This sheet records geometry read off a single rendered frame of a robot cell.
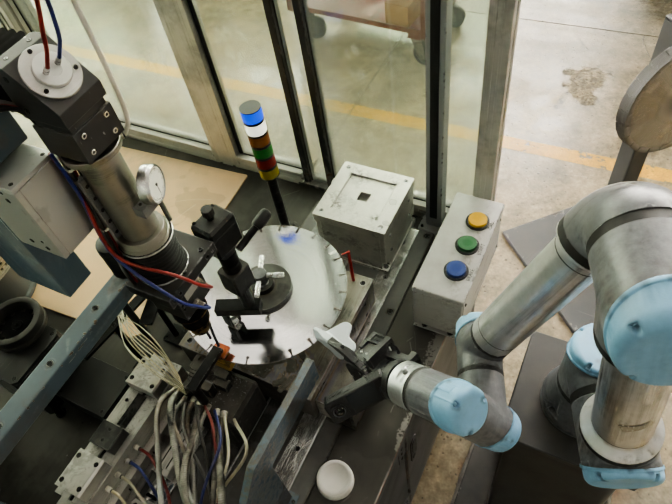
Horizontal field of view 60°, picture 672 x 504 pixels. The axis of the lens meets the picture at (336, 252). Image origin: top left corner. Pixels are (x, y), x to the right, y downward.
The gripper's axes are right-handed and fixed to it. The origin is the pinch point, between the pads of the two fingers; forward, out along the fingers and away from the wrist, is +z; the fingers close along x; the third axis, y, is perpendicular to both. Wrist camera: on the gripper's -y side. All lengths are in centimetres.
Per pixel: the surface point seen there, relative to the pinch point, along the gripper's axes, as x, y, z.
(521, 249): -62, 109, 60
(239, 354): 10.7, -12.1, 5.7
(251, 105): 45, 22, 19
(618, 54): -42, 244, 89
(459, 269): -1.1, 31.1, -6.8
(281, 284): 14.6, 3.0, 9.1
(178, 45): 62, 27, 50
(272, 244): 19.1, 9.0, 17.9
